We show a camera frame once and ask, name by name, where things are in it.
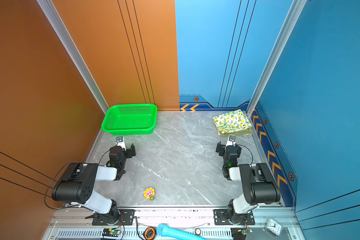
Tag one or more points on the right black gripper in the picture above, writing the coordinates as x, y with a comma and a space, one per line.
221, 147

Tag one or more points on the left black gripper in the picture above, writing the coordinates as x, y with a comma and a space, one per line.
128, 152

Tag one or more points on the yellow green patterned skirt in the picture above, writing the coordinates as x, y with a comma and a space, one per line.
232, 122

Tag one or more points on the green plastic basket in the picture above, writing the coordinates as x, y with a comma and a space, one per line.
130, 119

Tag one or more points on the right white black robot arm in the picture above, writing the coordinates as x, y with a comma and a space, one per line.
259, 187

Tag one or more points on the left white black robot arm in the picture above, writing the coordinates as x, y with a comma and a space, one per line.
76, 186

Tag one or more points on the yellow flower toy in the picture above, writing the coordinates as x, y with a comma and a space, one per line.
149, 194

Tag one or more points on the left green circuit board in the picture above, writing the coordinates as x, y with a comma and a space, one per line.
111, 234

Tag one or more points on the green circuit board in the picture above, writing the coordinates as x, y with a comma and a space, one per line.
245, 231
111, 234

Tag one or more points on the right green circuit board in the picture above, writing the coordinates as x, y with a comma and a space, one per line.
245, 231

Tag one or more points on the orange black tape measure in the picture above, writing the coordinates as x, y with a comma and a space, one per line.
149, 233

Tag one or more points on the small white alarm clock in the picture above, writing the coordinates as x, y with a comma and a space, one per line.
274, 227

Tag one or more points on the blue cylindrical flashlight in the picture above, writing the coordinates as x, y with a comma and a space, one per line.
166, 231

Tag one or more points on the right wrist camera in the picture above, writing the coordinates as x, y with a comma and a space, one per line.
232, 139

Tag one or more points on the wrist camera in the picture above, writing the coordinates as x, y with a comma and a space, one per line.
232, 139
119, 140

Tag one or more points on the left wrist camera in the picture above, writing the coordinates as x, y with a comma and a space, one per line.
119, 140

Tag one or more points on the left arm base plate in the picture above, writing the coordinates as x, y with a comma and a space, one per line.
126, 218

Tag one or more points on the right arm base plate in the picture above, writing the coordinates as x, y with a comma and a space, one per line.
222, 217

